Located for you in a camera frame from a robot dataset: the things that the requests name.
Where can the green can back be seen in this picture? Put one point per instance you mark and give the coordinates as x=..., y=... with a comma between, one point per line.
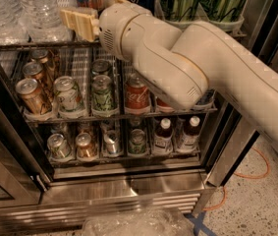
x=101, y=67

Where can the green can front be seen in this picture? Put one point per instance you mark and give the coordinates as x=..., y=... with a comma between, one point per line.
x=102, y=93

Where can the gold can middle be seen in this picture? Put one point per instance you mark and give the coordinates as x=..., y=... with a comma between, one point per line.
x=36, y=71

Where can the blue Pepsi can front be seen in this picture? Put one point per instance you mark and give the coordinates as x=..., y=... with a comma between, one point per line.
x=207, y=98

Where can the red Coca-Cola can left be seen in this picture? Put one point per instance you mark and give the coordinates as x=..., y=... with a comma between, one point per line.
x=137, y=93

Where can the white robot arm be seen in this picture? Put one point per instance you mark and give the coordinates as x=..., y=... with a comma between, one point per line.
x=179, y=66

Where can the green can top right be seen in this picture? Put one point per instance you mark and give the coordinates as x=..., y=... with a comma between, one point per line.
x=225, y=14

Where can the white green ginger ale can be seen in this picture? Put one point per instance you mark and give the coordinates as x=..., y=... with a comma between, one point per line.
x=68, y=95

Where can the copper can bottom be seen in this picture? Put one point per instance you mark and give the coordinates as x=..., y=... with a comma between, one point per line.
x=85, y=146

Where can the green can top left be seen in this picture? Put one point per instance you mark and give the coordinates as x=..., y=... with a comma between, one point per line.
x=179, y=11

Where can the clear plastic wrap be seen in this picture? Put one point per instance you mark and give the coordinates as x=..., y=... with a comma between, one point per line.
x=145, y=222

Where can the silver can bottom left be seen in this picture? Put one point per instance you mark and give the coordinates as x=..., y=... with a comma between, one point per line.
x=58, y=146

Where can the gold can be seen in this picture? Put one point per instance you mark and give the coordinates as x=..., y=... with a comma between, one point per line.
x=36, y=71
x=48, y=60
x=33, y=96

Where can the blue tape on floor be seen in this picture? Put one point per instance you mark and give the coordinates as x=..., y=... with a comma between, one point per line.
x=200, y=229

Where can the gold can back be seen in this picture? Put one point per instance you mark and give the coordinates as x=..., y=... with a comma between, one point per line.
x=48, y=60

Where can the clear water bottle right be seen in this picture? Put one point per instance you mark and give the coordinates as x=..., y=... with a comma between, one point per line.
x=43, y=22

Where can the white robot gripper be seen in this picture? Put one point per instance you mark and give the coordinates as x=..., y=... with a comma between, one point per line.
x=117, y=29

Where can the stainless steel fridge door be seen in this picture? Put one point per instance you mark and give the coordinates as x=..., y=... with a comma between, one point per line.
x=1, y=148

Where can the green can bottom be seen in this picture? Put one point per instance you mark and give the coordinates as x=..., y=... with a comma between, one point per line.
x=137, y=142

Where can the red coca-cola can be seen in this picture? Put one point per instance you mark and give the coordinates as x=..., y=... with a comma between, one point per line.
x=137, y=93
x=162, y=106

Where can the silver can bottom middle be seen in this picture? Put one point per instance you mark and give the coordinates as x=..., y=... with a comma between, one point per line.
x=112, y=142

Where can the red Coca-Cola can right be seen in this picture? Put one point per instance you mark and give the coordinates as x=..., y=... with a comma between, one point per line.
x=162, y=106

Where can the brown bottle white cap left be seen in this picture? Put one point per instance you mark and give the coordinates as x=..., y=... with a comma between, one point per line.
x=162, y=143

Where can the gold can front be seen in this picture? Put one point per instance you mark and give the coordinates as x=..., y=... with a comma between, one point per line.
x=33, y=96

